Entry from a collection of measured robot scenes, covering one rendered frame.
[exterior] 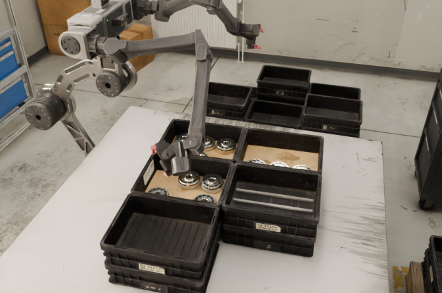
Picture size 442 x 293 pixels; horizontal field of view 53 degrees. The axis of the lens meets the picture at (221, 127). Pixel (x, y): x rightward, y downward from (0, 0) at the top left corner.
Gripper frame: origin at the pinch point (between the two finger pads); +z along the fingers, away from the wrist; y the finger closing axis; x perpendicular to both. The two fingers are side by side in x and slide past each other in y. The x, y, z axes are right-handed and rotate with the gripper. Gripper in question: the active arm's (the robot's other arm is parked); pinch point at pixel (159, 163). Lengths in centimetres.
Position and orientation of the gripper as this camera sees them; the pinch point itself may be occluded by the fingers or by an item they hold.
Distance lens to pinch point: 184.8
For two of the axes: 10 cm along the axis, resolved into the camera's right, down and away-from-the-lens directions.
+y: -5.0, -8.6, 1.0
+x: -7.2, 3.5, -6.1
